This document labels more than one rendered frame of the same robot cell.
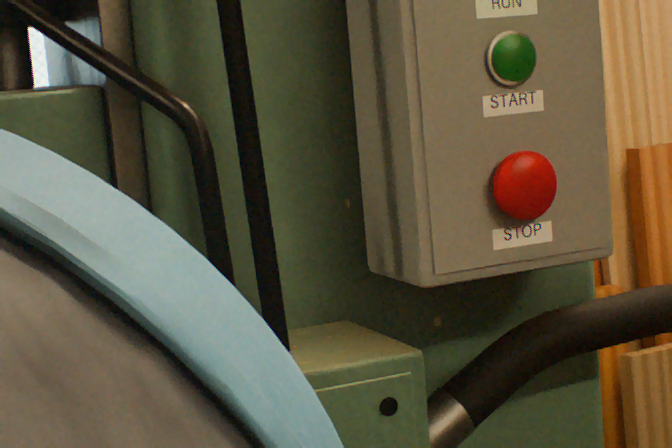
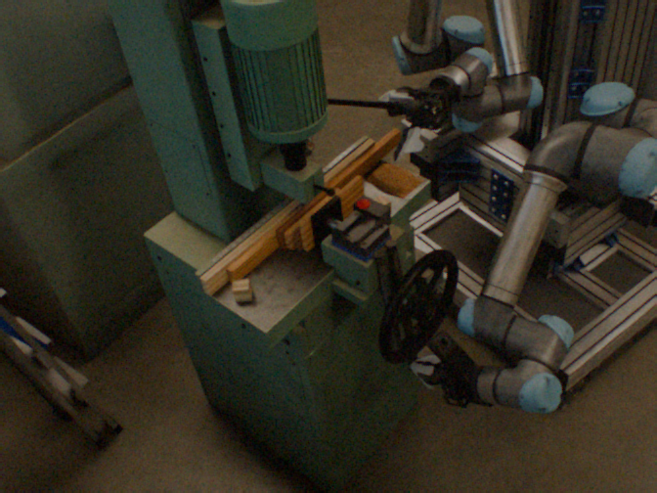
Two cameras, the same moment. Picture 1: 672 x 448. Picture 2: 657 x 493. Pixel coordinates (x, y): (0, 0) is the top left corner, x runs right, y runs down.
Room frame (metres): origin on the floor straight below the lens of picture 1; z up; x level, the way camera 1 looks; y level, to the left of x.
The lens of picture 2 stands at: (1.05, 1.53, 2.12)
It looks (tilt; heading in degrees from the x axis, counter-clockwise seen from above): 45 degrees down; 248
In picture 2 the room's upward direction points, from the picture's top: 8 degrees counter-clockwise
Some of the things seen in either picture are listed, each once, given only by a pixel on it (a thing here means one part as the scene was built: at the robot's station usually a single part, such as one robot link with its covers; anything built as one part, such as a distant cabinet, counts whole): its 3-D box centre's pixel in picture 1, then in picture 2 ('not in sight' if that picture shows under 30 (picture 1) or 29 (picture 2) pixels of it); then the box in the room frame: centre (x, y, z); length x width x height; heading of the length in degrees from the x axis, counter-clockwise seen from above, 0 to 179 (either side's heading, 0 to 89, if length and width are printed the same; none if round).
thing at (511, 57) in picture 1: (514, 58); not in sight; (0.56, -0.08, 1.42); 0.02 x 0.01 x 0.02; 112
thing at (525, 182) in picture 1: (525, 185); not in sight; (0.55, -0.08, 1.36); 0.03 x 0.01 x 0.03; 112
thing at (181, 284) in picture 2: not in sight; (297, 336); (0.65, 0.17, 0.36); 0.58 x 0.45 x 0.71; 112
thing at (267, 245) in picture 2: not in sight; (321, 200); (0.54, 0.26, 0.92); 0.62 x 0.02 x 0.04; 22
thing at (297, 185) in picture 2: not in sight; (292, 176); (0.61, 0.26, 1.03); 0.14 x 0.07 x 0.09; 112
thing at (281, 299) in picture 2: not in sight; (337, 248); (0.57, 0.38, 0.87); 0.61 x 0.30 x 0.06; 22
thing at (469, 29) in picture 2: not in sight; (461, 42); (-0.08, -0.06, 0.98); 0.13 x 0.12 x 0.14; 165
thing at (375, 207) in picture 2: not in sight; (365, 226); (0.53, 0.46, 0.99); 0.13 x 0.11 x 0.06; 22
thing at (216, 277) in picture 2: not in sight; (295, 211); (0.62, 0.26, 0.93); 0.60 x 0.02 x 0.05; 22
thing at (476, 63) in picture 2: not in sight; (468, 70); (0.14, 0.29, 1.15); 0.11 x 0.08 x 0.09; 22
